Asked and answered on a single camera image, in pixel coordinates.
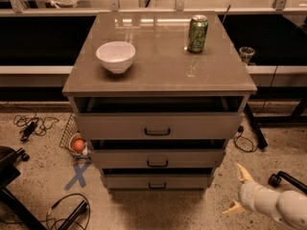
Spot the black office chair base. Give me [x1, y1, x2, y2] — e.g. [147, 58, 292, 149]
[0, 146, 49, 230]

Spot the grey drawer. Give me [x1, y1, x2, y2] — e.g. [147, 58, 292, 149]
[91, 140, 224, 169]
[69, 96, 246, 140]
[101, 168, 213, 190]

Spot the black cable loop on floor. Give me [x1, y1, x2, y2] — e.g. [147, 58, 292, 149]
[45, 193, 91, 230]

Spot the white ceramic bowl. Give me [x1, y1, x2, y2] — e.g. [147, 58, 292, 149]
[96, 41, 136, 74]

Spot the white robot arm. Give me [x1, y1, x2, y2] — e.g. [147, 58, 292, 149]
[223, 163, 307, 230]

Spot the clear glass cup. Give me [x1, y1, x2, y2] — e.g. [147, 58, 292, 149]
[239, 46, 255, 65]

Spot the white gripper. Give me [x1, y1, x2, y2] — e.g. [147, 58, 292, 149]
[223, 163, 281, 218]

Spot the grey drawer cabinet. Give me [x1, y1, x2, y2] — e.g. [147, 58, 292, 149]
[61, 11, 259, 195]

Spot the green soda can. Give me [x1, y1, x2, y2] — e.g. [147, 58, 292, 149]
[187, 14, 208, 53]

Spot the orange ball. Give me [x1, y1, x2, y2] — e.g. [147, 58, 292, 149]
[73, 139, 84, 152]

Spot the blue tape cross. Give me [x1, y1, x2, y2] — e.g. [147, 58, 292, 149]
[64, 161, 91, 191]

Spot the black chair caster leg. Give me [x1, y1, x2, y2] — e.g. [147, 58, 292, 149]
[268, 171, 307, 195]

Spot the black power adapter with cable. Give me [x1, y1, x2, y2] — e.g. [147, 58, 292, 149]
[13, 107, 59, 143]

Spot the wire basket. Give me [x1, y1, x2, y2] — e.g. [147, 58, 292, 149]
[59, 115, 90, 159]

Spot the black cable coil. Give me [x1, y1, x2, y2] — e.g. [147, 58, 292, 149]
[233, 126, 259, 153]

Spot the black table leg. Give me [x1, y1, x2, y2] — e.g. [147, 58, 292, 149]
[245, 104, 268, 150]

